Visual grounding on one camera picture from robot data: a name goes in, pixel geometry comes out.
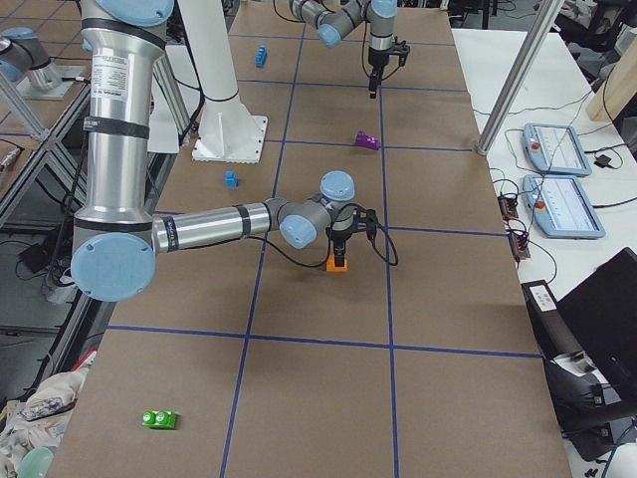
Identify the small blue block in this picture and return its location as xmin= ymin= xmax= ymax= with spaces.
xmin=224 ymin=170 xmax=239 ymax=188

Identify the upper teach pendant tablet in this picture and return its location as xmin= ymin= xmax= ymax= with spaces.
xmin=523 ymin=122 xmax=592 ymax=177

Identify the green two-stud block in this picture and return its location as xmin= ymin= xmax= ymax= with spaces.
xmin=141 ymin=409 xmax=178 ymax=430

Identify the aluminium frame post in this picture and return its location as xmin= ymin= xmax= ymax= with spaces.
xmin=476 ymin=0 xmax=563 ymax=156

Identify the long blue four-stud block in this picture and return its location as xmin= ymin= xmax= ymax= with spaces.
xmin=255 ymin=45 xmax=268 ymax=68

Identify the crumpled patterned cloth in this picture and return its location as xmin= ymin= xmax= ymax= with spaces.
xmin=1 ymin=368 xmax=89 ymax=477

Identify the black laptop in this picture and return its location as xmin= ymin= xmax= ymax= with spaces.
xmin=544 ymin=247 xmax=636 ymax=461

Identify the purple trapezoid block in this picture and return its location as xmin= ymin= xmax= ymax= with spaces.
xmin=354 ymin=130 xmax=382 ymax=150

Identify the orange trapezoid block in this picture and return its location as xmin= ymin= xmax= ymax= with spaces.
xmin=325 ymin=254 xmax=348 ymax=273

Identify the lower teach pendant tablet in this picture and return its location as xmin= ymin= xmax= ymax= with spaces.
xmin=522 ymin=174 xmax=606 ymax=240

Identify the teach pendant tablet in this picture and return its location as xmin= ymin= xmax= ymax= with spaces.
xmin=522 ymin=174 xmax=606 ymax=240
xmin=523 ymin=122 xmax=592 ymax=177

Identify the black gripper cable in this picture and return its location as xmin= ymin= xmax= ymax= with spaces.
xmin=261 ymin=203 xmax=399 ymax=270

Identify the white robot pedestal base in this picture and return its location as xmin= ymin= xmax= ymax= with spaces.
xmin=178 ymin=0 xmax=268 ymax=164

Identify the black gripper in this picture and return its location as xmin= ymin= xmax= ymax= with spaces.
xmin=328 ymin=203 xmax=377 ymax=267
xmin=367 ymin=35 xmax=410 ymax=99

